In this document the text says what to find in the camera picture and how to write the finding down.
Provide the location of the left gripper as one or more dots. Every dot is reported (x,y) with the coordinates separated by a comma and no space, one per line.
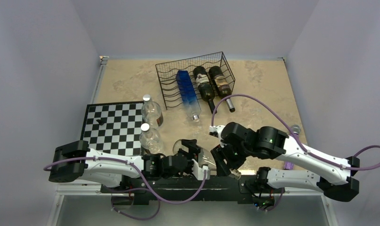
(192,149)

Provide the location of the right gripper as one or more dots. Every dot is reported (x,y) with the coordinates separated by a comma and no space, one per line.
(219,152)

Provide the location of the clear wine bottle dark label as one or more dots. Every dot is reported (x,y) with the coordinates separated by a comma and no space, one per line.
(205,158)

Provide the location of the clear round bottle white cap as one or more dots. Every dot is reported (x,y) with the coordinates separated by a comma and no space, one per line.
(150,139)

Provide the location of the clear bottle silver cap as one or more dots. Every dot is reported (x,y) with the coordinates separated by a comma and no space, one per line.
(151,112)

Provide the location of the blue square glass bottle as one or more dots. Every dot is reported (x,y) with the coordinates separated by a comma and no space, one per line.
(188,95)

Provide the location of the dark wine bottle white label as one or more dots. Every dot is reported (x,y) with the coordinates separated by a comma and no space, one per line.
(204,86)

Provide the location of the green wine bottle silver neck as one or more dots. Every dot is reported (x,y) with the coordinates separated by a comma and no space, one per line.
(219,81)

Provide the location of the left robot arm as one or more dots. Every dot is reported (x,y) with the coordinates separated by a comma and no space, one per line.
(77,160)

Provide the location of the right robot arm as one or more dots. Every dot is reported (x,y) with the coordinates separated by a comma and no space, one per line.
(332,176)

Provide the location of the black white checkerboard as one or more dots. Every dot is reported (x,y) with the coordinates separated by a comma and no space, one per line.
(114,128)

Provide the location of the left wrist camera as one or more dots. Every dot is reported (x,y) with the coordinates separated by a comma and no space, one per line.
(200,172)

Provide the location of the black table front rail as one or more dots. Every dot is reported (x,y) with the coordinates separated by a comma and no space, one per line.
(216,189)

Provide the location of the black wire wine rack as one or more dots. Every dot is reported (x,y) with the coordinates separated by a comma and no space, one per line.
(167,72)

